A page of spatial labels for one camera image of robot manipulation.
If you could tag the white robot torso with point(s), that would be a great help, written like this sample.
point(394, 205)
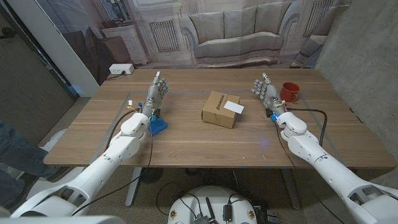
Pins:
point(211, 199)

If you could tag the blue cloth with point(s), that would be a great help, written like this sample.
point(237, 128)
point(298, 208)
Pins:
point(158, 126)

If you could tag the printed sofa room backdrop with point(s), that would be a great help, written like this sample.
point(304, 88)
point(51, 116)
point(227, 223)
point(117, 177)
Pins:
point(236, 31)

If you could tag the grey table leg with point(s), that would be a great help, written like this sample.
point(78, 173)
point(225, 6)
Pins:
point(133, 186)
point(290, 189)

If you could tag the brown cardboard box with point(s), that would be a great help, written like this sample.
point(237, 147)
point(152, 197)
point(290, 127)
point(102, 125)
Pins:
point(217, 113)

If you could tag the black round floor grille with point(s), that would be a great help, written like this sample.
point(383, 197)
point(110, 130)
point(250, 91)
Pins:
point(151, 175)

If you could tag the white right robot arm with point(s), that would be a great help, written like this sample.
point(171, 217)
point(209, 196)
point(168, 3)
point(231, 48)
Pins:
point(326, 168)

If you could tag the person's leg in jeans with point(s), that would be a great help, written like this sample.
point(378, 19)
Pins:
point(18, 152)

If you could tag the red cup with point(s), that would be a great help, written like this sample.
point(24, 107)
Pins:
point(289, 91)

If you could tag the white power strip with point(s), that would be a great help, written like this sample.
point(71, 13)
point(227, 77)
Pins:
point(121, 68)

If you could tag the white round floor base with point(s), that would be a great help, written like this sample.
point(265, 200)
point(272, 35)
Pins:
point(53, 183)

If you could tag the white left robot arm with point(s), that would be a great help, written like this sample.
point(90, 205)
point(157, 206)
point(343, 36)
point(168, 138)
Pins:
point(102, 165)

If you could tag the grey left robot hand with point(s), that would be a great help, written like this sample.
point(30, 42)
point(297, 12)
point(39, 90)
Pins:
point(154, 96)

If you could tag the white card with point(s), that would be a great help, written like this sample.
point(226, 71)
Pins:
point(234, 107)

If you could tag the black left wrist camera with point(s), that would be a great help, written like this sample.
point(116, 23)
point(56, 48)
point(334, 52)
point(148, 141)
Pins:
point(157, 113)

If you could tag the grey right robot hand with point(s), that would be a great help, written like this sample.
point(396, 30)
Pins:
point(270, 95)

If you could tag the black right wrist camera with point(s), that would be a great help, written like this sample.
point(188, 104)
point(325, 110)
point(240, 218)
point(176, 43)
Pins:
point(269, 112)

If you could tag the black torso antenna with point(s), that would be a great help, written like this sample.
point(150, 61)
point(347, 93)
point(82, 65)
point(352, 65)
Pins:
point(210, 210)

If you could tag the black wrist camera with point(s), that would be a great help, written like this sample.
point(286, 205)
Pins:
point(269, 112)
point(157, 113)

